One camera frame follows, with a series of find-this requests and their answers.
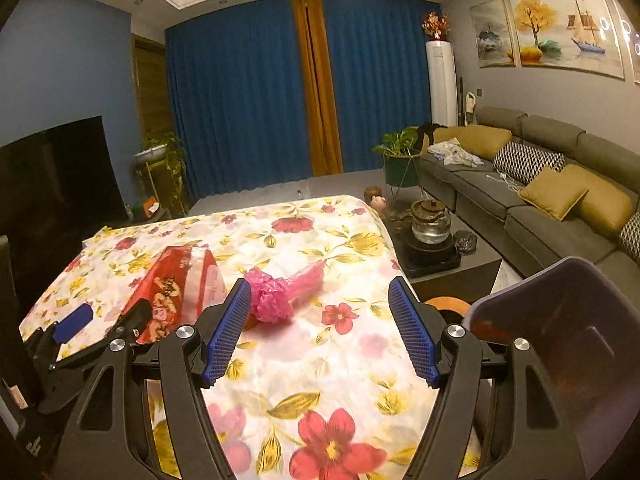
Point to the orange round object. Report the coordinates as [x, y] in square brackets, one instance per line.
[447, 306]

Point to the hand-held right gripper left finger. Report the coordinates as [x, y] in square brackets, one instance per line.
[227, 330]

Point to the orange box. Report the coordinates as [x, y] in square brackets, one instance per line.
[151, 206]

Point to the gold plant stand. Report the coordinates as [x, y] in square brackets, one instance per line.
[157, 185]

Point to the glass teapot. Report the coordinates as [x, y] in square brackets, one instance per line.
[430, 222]

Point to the black white patterned cushion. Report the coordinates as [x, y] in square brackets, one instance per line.
[631, 240]
[527, 162]

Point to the small grey landscape painting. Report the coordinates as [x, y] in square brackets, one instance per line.
[492, 35]

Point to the pale wall painting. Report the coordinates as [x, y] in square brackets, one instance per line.
[631, 40]

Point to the red gold flower decoration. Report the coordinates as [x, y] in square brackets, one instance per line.
[435, 25]

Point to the red snack packet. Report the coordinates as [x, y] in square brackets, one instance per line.
[170, 290]

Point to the grey sofa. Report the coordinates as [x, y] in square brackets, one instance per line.
[480, 185]

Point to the black stove base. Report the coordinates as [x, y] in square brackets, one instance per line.
[430, 256]

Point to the potted plant dark pot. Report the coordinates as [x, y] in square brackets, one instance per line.
[402, 165]

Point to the black flat television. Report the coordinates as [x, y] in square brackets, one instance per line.
[50, 185]

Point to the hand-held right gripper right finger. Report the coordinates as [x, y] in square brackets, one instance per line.
[415, 330]

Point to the pig figurine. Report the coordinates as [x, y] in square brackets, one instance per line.
[379, 203]

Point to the black cloth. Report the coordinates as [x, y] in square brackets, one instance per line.
[427, 135]

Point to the brown wooden door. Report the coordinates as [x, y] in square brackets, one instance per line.
[150, 90]

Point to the white standing air conditioner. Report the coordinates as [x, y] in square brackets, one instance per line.
[441, 85]

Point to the trailing plant white bowl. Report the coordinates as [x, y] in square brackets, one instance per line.
[152, 150]

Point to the white handheld vacuum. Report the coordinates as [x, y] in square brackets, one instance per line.
[469, 107]

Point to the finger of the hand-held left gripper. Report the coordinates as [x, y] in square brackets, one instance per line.
[75, 324]
[135, 317]

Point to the tree and sailboat painting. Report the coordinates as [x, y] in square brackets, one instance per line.
[565, 30]

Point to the mustard cushion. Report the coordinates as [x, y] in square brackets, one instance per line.
[602, 205]
[552, 194]
[480, 141]

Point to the small pink plastic bag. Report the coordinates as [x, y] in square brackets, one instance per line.
[272, 300]

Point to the orange curtain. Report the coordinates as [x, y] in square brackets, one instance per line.
[320, 85]

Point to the white clothes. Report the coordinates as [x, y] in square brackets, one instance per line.
[455, 154]

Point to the dark ashtray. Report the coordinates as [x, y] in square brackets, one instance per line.
[465, 241]

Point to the blue curtain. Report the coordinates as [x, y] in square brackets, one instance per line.
[235, 95]
[380, 80]

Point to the floral tablecloth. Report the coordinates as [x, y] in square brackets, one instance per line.
[310, 375]

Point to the grey tea table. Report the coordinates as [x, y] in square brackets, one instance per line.
[480, 262]

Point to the grey plastic bin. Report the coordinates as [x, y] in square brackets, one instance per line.
[575, 360]

